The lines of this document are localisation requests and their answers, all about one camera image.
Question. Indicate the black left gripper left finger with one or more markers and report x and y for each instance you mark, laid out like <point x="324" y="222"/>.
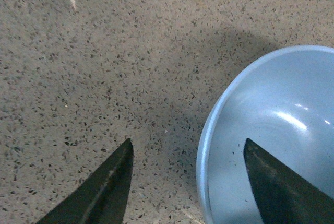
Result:
<point x="102" y="198"/>

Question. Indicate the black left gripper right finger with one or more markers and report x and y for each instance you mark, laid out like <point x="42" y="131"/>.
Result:
<point x="282" y="195"/>

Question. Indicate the blue bowl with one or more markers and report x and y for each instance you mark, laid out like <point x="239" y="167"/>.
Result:
<point x="284" y="102"/>

